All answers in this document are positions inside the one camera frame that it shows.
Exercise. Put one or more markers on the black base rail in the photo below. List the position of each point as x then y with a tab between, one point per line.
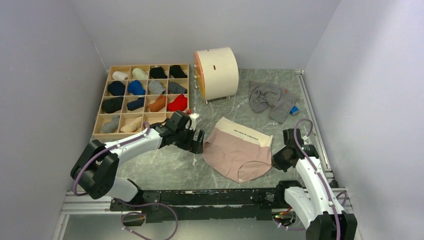
261	204

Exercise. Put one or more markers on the striped dark rolled sock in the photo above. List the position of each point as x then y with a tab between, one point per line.
176	88

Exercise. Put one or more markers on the wooden compartment tray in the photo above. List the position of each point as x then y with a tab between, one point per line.
128	119

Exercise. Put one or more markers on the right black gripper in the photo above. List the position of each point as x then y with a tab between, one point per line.
277	161

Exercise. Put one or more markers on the black rolled sock right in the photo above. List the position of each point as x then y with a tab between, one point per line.
177	72

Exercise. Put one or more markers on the black ribbed rolled sock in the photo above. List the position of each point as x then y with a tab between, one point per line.
112	105

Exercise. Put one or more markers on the pink beige underwear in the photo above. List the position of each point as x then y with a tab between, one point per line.
237	152

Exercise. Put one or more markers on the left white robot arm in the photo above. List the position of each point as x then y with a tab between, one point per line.
95	172

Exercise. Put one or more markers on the blue rolled sock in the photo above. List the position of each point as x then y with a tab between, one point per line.
136	88

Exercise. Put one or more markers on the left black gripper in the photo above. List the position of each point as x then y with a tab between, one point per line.
195	146

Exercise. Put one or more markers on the cream cylindrical drum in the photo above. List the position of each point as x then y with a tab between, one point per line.
216	72

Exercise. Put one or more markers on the white rolled sock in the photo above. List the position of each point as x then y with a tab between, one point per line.
119	76

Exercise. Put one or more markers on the blue small object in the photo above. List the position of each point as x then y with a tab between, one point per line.
294	111

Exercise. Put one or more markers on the cream rolled sock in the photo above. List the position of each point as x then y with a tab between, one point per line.
139	74

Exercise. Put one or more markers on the red rolled sock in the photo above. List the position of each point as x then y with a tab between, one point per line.
179	104

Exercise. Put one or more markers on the aluminium frame rail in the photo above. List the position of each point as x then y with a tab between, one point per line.
84	205

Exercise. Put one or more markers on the grey striped underwear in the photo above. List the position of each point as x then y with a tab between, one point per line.
267	95

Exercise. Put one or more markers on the dark navy rolled sock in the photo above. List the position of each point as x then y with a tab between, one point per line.
136	104

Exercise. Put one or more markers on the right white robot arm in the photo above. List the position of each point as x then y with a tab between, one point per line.
313	206

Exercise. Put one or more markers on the orange rolled sock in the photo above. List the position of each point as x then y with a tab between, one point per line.
159	104

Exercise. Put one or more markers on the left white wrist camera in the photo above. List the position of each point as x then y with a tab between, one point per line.
195	118

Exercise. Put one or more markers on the light grey rolled sock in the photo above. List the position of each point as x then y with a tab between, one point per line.
111	126

